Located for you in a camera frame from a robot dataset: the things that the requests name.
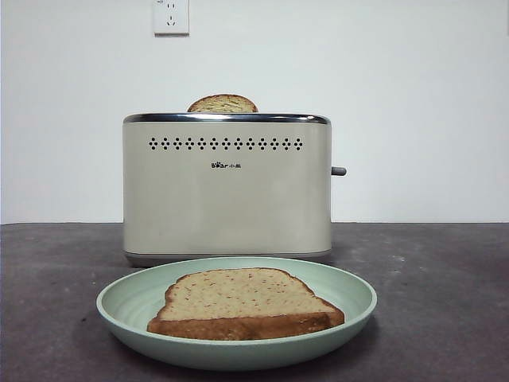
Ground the toasted bread slice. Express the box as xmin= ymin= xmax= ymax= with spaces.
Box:
xmin=146 ymin=267 xmax=347 ymax=341
xmin=186 ymin=94 xmax=259 ymax=114

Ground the cream two-slot toaster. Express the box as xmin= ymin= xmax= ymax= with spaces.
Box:
xmin=122 ymin=111 xmax=334 ymax=269

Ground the pale green round plate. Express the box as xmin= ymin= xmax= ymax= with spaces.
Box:
xmin=95 ymin=255 xmax=379 ymax=372

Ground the white wall power outlet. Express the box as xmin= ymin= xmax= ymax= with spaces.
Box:
xmin=153 ymin=0 xmax=191 ymax=37

